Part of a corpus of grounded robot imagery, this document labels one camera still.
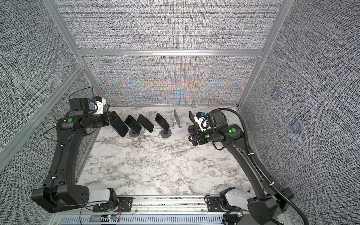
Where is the aluminium front rail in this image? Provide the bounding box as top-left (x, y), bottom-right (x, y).
top-left (52, 194), bottom-right (290, 225)

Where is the black fabric phone stand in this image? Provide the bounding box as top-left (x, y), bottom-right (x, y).
top-left (187, 111), bottom-right (200, 133)

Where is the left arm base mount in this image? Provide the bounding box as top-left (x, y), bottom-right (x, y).
top-left (92, 197), bottom-right (134, 213)

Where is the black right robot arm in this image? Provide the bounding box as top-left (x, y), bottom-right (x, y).
top-left (188, 108), bottom-right (294, 225)

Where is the large black phone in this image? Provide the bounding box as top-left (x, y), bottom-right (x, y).
top-left (111, 111), bottom-right (129, 137)

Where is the round grey stand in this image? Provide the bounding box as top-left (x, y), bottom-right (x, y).
top-left (160, 129), bottom-right (172, 138)
top-left (129, 130), bottom-right (140, 138)

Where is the silver metal phone stand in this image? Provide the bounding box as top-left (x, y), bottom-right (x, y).
top-left (173, 109), bottom-right (187, 131)

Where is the black corrugated cable conduit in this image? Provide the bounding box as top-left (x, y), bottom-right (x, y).
top-left (209, 108), bottom-right (310, 225)

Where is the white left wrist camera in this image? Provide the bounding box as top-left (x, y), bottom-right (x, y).
top-left (92, 96), bottom-right (107, 115)

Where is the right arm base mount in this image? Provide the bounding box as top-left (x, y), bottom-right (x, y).
top-left (204, 195), bottom-right (225, 212)

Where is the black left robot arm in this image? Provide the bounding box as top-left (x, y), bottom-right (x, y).
top-left (31, 96), bottom-right (113, 213)

